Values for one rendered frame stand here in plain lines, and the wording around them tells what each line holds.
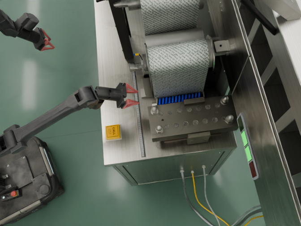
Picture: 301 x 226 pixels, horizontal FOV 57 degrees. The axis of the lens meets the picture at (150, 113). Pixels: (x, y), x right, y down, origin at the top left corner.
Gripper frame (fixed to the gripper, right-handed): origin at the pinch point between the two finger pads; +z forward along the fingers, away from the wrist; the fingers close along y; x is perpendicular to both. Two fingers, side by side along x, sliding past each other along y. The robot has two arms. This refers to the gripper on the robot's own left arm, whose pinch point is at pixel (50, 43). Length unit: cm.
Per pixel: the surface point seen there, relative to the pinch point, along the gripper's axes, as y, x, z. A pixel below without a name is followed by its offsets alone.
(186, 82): -60, -46, 15
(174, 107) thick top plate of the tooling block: -64, -33, 21
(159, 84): -56, -37, 8
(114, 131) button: -56, -2, 15
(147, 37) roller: -36, -45, 4
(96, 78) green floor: 36, 41, 97
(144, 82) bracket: -46, -29, 16
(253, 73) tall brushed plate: -81, -70, -5
